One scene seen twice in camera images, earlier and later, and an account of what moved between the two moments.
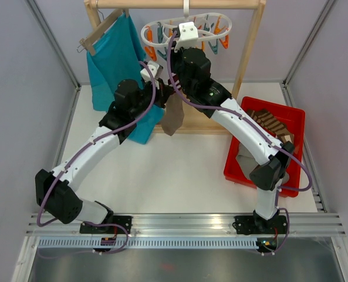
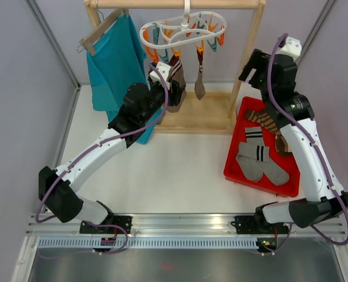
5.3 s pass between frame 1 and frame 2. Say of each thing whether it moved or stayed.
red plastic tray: stayed
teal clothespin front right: stayed
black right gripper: moved
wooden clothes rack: stayed
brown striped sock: stayed
